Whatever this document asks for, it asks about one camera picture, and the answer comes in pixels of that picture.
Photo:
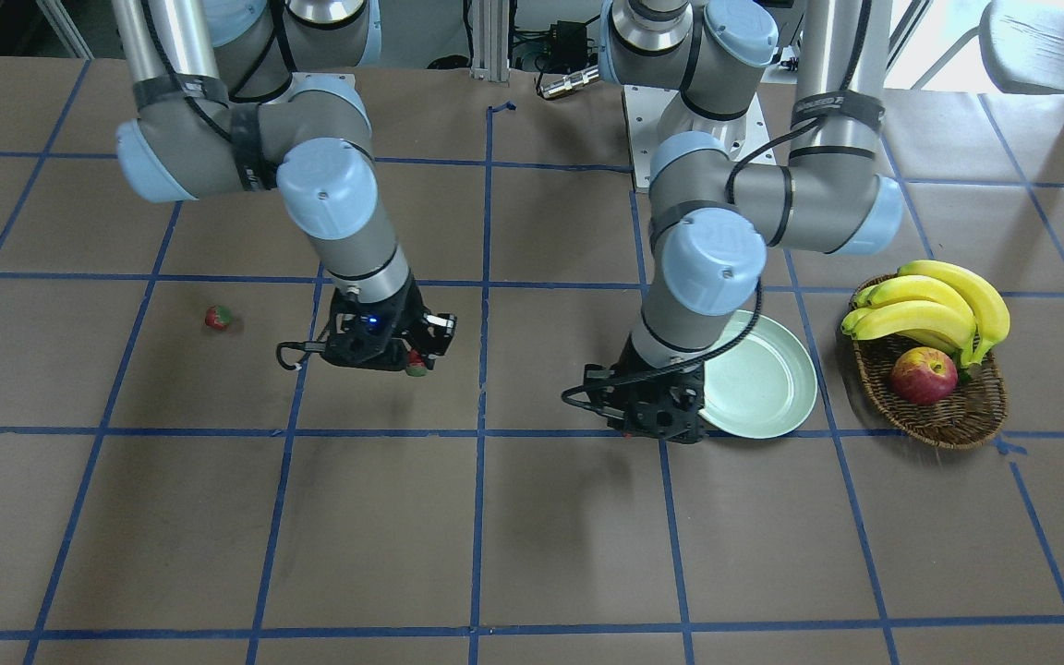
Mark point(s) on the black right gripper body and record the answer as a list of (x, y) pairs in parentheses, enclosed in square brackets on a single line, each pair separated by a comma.
[(409, 309)]

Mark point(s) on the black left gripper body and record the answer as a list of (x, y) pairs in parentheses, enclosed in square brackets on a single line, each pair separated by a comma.
[(691, 392)]

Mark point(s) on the aluminium frame post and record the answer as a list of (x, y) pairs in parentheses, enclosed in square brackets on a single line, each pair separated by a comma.
[(489, 40)]

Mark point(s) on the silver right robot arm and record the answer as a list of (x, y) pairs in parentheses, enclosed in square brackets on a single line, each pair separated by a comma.
[(189, 141)]

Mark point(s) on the brown wicker basket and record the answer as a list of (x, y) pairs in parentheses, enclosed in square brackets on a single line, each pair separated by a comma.
[(972, 415)]

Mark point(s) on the red strawberry green cap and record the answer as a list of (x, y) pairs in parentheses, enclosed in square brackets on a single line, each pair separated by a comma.
[(416, 367)]

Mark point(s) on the red yellow apple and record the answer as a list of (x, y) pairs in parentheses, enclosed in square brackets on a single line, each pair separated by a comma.
[(923, 376)]

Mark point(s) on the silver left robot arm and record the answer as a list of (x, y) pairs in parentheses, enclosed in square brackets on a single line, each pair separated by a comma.
[(716, 212)]

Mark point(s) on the white chair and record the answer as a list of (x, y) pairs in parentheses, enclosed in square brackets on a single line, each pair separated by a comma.
[(1022, 46)]

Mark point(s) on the yellow banana bunch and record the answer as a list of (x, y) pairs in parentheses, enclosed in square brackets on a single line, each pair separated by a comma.
[(936, 303)]

